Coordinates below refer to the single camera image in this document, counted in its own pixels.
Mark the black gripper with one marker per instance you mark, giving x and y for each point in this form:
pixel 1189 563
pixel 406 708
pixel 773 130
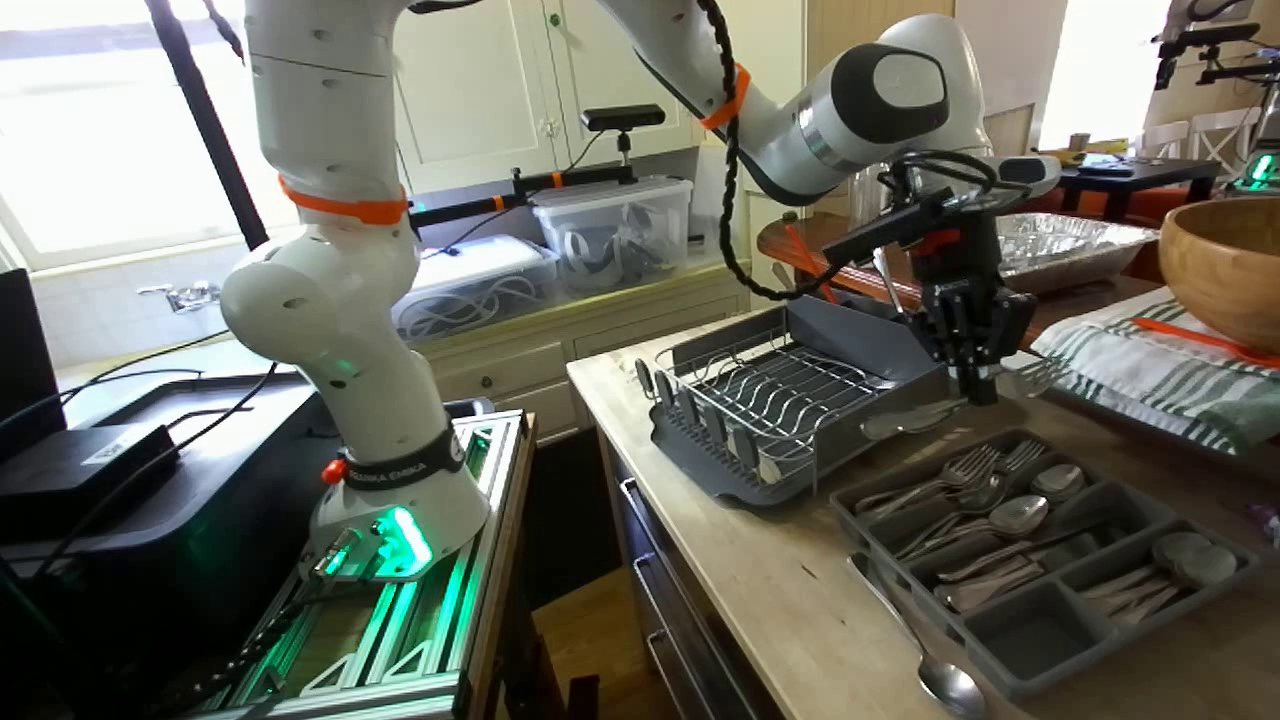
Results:
pixel 963 264

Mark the wooden bowl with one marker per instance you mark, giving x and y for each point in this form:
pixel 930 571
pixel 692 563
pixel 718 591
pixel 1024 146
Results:
pixel 1224 264

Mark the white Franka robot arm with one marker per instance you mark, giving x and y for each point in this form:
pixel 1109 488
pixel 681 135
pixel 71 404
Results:
pixel 347 335

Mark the black diagonal pole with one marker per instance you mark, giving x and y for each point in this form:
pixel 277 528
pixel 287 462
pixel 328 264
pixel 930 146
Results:
pixel 202 120

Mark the clear plastic storage bin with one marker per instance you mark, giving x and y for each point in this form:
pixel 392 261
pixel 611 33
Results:
pixel 612 241
pixel 466 287

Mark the green striped white towel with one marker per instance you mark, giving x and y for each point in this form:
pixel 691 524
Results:
pixel 1162 374

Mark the cream low cabinet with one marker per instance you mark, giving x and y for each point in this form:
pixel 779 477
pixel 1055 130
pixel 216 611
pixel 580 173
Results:
pixel 535 366

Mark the large black box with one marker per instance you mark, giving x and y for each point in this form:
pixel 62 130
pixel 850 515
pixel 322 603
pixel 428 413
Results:
pixel 160 587

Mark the black camera on tripod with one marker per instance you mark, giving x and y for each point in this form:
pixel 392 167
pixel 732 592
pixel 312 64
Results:
pixel 620 117

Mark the small black table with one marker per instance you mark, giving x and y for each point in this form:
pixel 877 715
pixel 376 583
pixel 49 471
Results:
pixel 1133 168

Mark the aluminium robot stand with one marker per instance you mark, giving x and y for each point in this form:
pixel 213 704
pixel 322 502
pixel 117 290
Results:
pixel 403 641

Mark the black camera rig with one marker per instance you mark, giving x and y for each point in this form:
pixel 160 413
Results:
pixel 1206 33

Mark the flat black device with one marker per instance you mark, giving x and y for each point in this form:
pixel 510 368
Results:
pixel 67 483

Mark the gray cutlery tray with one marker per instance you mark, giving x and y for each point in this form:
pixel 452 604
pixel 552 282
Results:
pixel 1042 641

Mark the white hanging paper sheet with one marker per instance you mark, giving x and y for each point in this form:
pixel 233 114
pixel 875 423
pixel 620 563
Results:
pixel 1022 55

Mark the wooden island cabinet with drawers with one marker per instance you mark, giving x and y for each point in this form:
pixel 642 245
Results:
pixel 616 485

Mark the silver table knife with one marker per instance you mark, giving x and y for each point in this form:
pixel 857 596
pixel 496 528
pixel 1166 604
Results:
pixel 742 363
pixel 1024 557
pixel 994 587

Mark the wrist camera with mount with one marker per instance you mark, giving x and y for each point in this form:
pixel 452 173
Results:
pixel 1028 168

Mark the aluminium foil tray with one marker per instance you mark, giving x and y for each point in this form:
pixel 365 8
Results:
pixel 1080 245

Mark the black monitor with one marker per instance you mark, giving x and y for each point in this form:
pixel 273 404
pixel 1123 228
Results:
pixel 22 363

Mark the black bar with orange clamps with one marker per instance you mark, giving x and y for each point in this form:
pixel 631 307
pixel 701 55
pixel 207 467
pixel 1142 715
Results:
pixel 535 198

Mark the gray utensil holder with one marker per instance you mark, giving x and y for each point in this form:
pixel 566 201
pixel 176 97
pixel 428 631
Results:
pixel 865 342

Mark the small silver teaspoon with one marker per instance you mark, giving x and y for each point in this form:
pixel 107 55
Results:
pixel 1194 555

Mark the silver metal spoon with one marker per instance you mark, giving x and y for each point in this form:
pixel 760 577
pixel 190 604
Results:
pixel 1022 515
pixel 1062 477
pixel 955 683

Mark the white wooden chair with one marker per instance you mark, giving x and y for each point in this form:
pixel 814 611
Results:
pixel 1202 135

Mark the silver metal fork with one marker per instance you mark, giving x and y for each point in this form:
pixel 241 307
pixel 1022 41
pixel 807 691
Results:
pixel 974 467
pixel 1024 459

